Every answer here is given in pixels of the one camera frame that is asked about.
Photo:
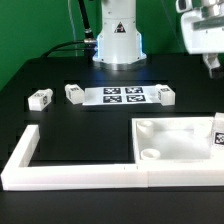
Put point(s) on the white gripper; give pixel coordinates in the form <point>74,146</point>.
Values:
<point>202,25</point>

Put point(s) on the white square tabletop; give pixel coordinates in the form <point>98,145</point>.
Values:
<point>179,139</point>

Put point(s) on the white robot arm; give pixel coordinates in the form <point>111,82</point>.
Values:
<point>119,44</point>

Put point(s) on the white sheet with fiducial tags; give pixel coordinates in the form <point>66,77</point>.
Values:
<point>120,95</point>

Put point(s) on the white U-shaped obstacle fence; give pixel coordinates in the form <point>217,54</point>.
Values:
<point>18,175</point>

